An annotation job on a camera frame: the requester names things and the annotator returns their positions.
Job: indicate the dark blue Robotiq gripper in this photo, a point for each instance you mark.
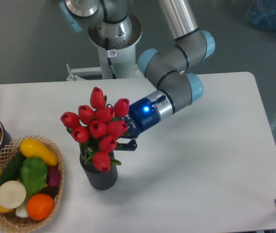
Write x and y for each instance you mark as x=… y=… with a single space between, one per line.
x=143 y=114

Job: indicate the red tulip bouquet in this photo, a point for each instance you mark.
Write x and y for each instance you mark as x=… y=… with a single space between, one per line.
x=96 y=129

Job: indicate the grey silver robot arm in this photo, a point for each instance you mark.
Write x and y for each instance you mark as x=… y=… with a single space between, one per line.
x=175 y=88

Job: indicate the dark grey ribbed vase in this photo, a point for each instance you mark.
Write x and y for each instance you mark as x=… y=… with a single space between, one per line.
x=98 y=179

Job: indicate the purple toy radish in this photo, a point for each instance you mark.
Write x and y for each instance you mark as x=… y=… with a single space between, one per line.
x=53 y=177

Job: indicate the yellow toy squash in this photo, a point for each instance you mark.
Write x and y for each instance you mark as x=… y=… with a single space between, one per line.
x=34 y=148

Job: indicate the green toy lettuce leaf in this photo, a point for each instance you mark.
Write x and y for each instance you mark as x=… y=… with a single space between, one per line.
x=33 y=175

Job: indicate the orange toy fruit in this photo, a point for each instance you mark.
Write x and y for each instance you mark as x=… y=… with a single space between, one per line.
x=39 y=206

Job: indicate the dark green toy cucumber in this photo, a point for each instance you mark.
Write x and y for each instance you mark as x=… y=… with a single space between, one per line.
x=11 y=171

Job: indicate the white toy onion slice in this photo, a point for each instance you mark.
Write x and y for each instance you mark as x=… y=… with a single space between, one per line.
x=12 y=194

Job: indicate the white green toy leek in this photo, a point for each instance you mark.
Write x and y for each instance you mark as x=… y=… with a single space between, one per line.
x=21 y=211

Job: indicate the woven wicker basket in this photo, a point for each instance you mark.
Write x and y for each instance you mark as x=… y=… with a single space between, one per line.
x=9 y=222

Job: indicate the blue plastic bag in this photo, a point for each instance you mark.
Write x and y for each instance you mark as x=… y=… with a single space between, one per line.
x=262 y=14

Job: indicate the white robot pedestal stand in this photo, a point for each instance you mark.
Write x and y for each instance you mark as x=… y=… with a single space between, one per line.
x=116 y=46

